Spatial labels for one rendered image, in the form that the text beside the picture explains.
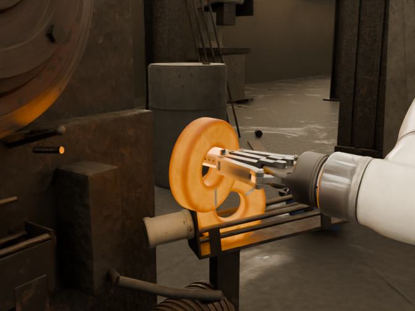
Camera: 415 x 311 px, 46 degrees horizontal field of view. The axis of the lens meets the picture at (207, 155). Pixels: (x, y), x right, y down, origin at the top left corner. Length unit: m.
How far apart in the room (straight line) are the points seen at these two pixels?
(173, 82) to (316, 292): 1.80
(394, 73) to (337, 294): 1.56
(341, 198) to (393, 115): 2.61
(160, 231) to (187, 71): 2.48
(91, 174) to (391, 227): 0.50
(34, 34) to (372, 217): 0.49
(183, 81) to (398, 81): 1.38
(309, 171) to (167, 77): 2.76
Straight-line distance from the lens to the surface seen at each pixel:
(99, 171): 0.88
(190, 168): 0.73
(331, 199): 0.65
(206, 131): 0.74
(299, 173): 0.67
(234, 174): 0.70
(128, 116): 1.06
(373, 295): 2.20
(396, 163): 0.64
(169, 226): 0.93
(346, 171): 0.64
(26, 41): 0.68
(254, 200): 0.98
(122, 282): 0.91
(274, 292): 2.13
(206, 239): 0.94
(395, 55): 3.22
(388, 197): 0.62
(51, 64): 0.78
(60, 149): 0.71
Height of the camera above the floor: 1.02
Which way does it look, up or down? 13 degrees down
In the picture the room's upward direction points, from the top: straight up
